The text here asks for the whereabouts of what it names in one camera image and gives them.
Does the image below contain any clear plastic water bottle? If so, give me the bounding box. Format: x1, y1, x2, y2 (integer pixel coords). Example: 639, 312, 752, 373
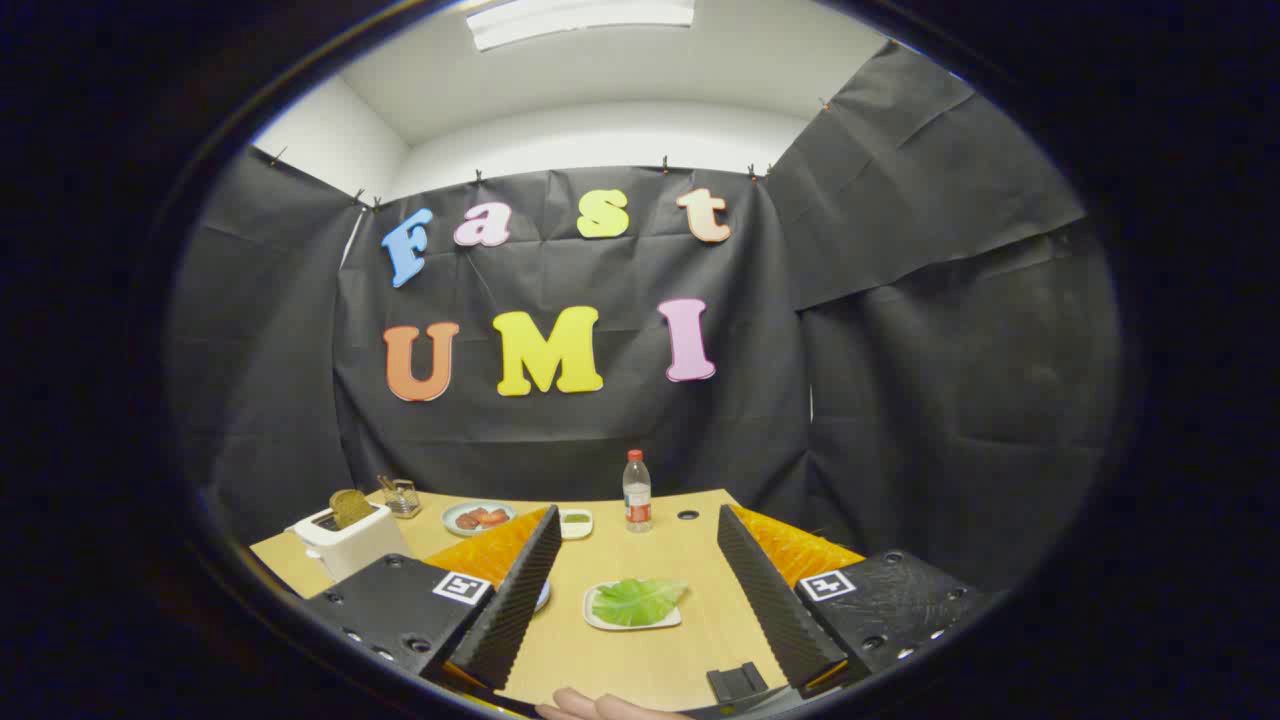
622, 449, 653, 534

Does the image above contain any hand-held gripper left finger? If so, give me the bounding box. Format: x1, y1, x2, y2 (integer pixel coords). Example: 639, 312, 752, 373
298, 505, 564, 693

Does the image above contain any brown toasted bread slice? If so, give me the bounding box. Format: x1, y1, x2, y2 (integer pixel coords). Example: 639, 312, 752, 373
329, 489, 378, 531

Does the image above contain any white square plate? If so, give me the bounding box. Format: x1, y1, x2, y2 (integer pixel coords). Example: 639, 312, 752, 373
583, 580, 684, 633

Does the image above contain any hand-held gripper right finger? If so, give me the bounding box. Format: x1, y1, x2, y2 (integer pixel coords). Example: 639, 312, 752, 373
716, 503, 993, 693

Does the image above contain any pale green round plate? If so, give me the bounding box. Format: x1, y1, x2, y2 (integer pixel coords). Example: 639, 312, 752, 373
443, 501, 517, 538

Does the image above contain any ceiling light panel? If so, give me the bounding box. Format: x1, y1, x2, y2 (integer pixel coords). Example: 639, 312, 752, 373
465, 0, 696, 53

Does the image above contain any green lettuce leaf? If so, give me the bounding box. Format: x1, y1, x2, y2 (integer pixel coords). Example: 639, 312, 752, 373
592, 577, 691, 629

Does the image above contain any white toaster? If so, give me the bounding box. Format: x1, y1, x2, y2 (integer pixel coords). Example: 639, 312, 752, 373
286, 500, 413, 585

